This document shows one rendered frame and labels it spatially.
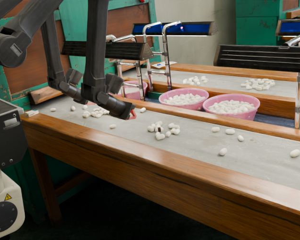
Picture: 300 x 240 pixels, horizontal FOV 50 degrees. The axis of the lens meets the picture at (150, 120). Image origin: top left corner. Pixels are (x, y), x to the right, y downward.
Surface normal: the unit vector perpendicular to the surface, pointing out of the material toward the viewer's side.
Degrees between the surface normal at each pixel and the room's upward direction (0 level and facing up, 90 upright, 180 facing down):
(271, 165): 0
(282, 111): 90
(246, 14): 90
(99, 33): 98
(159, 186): 90
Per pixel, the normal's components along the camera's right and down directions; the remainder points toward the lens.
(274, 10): -0.72, 0.35
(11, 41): 0.77, 0.29
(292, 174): -0.12, -0.91
